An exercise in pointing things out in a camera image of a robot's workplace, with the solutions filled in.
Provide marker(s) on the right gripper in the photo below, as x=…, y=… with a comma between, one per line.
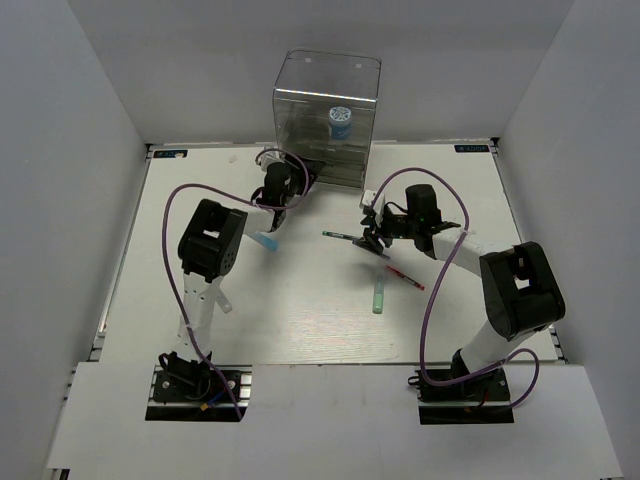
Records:
x=372, y=243

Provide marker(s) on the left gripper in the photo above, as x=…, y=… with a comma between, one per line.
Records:
x=313, y=168

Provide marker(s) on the green pen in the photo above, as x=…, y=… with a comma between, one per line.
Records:
x=340, y=236

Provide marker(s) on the red pen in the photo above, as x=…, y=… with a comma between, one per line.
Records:
x=405, y=278

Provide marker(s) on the blue white round tape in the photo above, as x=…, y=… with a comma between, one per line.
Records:
x=339, y=118

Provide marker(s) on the clear plastic drawer organizer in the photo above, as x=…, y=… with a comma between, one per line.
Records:
x=308, y=84

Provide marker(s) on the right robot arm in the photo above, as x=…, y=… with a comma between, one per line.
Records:
x=521, y=295

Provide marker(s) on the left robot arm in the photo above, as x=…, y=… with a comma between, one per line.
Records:
x=209, y=246

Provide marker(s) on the green highlighter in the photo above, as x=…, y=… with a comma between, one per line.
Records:
x=378, y=294

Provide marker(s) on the blue highlighter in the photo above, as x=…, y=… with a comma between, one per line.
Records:
x=265, y=241

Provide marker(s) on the left blue corner label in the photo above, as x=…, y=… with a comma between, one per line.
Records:
x=170, y=154

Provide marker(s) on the orange highlighter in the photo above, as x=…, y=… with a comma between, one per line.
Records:
x=223, y=302

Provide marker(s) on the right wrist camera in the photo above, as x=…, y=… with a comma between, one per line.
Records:
x=372, y=204

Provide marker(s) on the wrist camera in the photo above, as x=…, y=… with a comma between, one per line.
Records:
x=372, y=204
x=267, y=157

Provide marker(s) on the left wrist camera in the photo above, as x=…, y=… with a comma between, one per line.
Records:
x=267, y=157

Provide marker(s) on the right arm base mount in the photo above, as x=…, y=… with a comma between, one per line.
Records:
x=482, y=401

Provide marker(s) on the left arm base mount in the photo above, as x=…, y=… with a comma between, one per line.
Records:
x=171, y=400

